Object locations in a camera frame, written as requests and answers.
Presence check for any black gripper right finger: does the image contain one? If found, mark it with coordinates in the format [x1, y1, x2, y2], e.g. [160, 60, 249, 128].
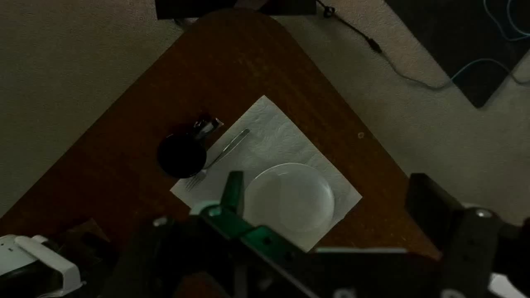
[405, 172, 504, 298]

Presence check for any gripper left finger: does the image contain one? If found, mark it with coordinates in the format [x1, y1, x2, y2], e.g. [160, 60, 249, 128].
[188, 169, 311, 268]

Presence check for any silver metal fork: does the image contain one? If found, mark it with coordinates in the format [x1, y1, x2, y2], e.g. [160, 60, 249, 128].
[195, 128, 251, 179]

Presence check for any white round plate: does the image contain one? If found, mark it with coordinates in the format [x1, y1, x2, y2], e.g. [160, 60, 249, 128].
[241, 161, 336, 239]

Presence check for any black mug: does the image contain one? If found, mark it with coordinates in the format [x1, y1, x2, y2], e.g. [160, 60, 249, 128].
[155, 131, 208, 181]

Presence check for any small black electronic device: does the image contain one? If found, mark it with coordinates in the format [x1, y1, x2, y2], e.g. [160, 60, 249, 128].
[190, 114, 225, 143]

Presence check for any white patterned placemat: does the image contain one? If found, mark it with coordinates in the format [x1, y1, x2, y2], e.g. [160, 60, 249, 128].
[168, 95, 364, 254]

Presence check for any black floor mat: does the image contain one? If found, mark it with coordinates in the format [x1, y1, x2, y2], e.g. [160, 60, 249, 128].
[384, 0, 530, 110]

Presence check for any blue cable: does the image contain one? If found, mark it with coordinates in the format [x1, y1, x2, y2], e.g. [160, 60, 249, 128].
[450, 0, 530, 86]

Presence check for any black cable on floor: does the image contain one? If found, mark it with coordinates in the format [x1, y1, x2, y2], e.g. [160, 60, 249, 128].
[314, 0, 455, 93]

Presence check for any white plastic bracket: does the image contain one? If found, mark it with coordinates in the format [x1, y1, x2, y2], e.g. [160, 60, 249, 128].
[0, 234, 85, 298]

